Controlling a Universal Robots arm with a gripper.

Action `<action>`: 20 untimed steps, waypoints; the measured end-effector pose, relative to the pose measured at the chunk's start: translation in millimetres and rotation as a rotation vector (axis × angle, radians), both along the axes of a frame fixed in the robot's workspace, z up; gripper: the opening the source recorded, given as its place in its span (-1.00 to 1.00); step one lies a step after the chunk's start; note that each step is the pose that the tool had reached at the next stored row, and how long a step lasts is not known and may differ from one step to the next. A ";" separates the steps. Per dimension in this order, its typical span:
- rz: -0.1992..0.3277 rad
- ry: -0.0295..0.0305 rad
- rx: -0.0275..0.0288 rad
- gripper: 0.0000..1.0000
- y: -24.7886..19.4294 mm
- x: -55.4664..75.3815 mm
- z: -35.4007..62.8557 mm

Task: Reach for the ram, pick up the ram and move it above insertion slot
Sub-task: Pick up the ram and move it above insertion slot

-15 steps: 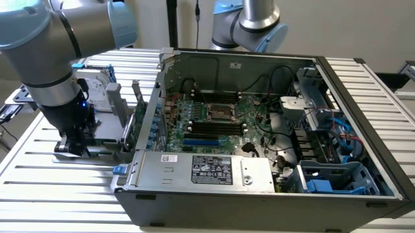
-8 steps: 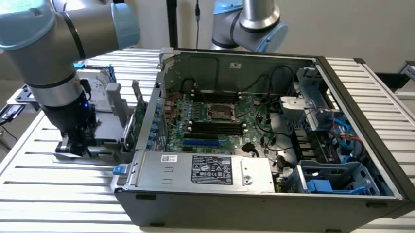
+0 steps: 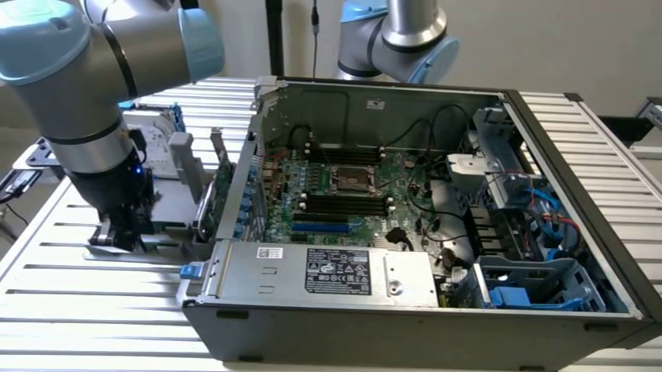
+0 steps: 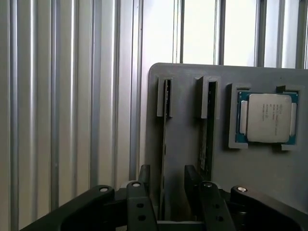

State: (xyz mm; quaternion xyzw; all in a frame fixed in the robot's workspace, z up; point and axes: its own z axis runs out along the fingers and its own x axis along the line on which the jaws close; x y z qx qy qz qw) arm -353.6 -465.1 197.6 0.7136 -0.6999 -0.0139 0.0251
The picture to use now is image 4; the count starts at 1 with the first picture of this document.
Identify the green RAM stick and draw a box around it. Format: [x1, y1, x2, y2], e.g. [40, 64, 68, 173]
[197, 82, 216, 182]
[160, 80, 172, 216]

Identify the grey plastic parts rack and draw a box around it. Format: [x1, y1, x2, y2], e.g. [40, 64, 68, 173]
[143, 63, 308, 231]

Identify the silver CPU with blue edge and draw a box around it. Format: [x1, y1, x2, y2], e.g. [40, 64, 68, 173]
[235, 91, 300, 146]

